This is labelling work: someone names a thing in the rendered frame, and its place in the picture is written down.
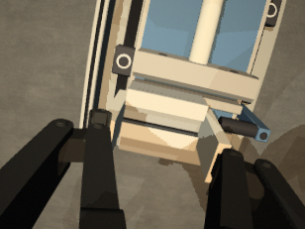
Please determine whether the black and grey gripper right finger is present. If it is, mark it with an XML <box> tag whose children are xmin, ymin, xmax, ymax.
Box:
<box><xmin>196</xmin><ymin>108</ymin><xmax>305</xmax><ymax>229</ymax></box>

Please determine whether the beige slotted block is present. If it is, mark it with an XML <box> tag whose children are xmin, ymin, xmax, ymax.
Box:
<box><xmin>120</xmin><ymin>80</ymin><xmax>208</xmax><ymax>152</ymax></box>

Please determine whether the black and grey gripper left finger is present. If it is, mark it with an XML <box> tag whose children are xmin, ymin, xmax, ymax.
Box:
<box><xmin>0</xmin><ymin>89</ymin><xmax>127</xmax><ymax>229</ymax></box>

